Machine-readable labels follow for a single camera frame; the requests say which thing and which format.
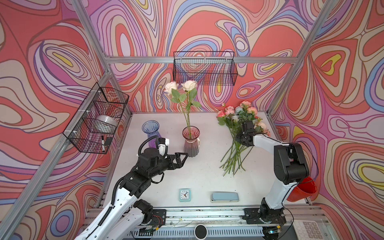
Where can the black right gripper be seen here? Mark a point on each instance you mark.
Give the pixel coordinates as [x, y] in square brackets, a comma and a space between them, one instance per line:
[237, 138]

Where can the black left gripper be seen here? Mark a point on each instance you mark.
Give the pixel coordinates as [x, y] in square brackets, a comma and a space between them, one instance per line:
[177, 164]

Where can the pink grey glass vase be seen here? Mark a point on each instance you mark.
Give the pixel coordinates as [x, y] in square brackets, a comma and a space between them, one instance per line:
[192, 142]

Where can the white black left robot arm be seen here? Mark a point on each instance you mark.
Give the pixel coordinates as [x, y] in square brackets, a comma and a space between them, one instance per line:
[127, 210]

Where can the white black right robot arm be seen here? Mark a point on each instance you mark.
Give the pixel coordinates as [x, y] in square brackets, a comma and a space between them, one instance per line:
[290, 168]

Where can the purple glass vase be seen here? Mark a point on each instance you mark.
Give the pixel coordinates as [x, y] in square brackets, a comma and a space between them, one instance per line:
[151, 128]

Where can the artificial flower bunch on table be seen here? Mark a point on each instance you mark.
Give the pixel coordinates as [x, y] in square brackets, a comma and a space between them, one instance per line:
[234, 118]

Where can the small teal alarm clock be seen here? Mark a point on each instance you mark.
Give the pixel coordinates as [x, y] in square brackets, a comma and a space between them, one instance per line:
[184, 195]

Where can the black marker in basket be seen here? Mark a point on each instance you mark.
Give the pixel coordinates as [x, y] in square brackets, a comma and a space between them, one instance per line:
[103, 144]

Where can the red plastic cup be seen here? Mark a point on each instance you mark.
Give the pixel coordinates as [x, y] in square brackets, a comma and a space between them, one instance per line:
[303, 190]

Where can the white calculator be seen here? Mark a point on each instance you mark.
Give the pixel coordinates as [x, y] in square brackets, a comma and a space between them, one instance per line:
[307, 230]

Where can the black wire basket back wall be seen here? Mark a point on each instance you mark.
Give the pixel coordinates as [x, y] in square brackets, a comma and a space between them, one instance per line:
[208, 68]

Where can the black wire basket wall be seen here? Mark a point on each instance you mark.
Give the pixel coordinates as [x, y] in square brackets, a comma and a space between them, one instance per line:
[208, 68]
[85, 133]

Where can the black wire basket left wall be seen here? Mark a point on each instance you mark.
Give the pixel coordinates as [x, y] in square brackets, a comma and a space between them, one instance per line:
[85, 133]

